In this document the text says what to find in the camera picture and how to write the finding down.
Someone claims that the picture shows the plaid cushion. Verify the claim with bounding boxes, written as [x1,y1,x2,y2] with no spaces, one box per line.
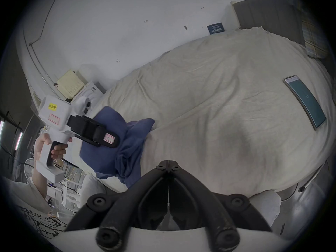
[286,0,329,59]

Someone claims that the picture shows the grey padded headboard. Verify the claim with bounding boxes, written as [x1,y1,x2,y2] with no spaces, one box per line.
[233,0,305,46]

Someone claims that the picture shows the person's left forearm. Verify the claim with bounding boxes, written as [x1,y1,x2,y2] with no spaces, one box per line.
[31,160,51,212]

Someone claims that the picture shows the person's left hand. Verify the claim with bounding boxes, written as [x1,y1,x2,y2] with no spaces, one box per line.
[35,135,73,160]

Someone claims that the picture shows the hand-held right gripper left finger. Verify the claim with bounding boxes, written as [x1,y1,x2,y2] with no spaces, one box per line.
[64,161,168,251]

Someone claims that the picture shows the pale yellow box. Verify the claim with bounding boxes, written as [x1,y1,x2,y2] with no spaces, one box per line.
[57,69,89,100]

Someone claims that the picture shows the dark blue card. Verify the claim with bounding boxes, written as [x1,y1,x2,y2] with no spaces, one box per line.
[206,23,226,35]

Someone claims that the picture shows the white standing fan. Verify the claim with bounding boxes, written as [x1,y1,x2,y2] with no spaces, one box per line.
[24,158,36,180]

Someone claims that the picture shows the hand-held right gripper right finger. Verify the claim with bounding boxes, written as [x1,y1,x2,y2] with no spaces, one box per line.
[168,161,272,251]

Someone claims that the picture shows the bed with beige sheet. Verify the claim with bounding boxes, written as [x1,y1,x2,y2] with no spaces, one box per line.
[81,26,334,202]

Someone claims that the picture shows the dark blue shirt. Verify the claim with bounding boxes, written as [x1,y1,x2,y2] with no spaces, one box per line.
[79,106,155,188]

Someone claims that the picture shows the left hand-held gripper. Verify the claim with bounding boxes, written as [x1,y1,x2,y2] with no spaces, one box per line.
[35,95,121,184]

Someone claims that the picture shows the smartphone with teal screen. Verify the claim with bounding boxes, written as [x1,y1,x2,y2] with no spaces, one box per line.
[283,75,327,131]

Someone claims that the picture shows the person's body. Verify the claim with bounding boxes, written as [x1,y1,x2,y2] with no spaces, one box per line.
[0,176,70,252]

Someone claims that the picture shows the white carton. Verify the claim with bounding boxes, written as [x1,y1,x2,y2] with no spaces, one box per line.
[70,81,107,107]

